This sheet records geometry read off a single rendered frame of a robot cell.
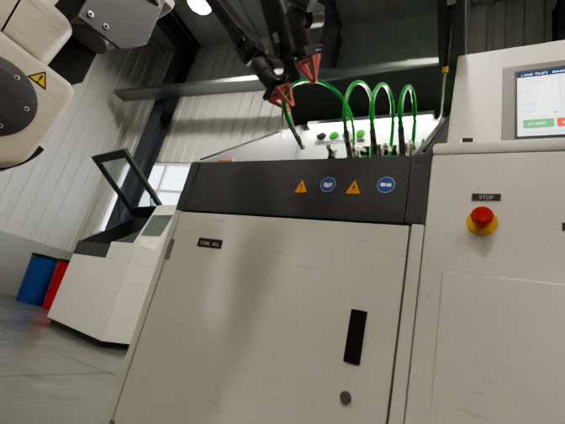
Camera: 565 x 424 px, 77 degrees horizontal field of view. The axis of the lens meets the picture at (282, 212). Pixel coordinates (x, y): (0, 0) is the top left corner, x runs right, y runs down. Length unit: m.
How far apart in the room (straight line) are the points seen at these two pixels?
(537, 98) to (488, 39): 5.74
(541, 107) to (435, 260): 0.64
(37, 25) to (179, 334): 0.69
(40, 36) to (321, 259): 0.62
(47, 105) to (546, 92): 1.19
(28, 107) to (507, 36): 6.79
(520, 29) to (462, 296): 6.50
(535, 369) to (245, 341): 0.53
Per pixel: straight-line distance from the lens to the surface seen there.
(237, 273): 0.89
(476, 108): 1.25
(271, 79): 1.25
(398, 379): 0.73
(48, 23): 0.65
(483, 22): 7.20
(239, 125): 7.08
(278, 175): 0.93
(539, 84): 1.31
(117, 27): 0.68
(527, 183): 0.80
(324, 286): 0.78
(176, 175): 7.35
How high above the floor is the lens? 0.53
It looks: 18 degrees up
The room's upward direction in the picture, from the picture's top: 13 degrees clockwise
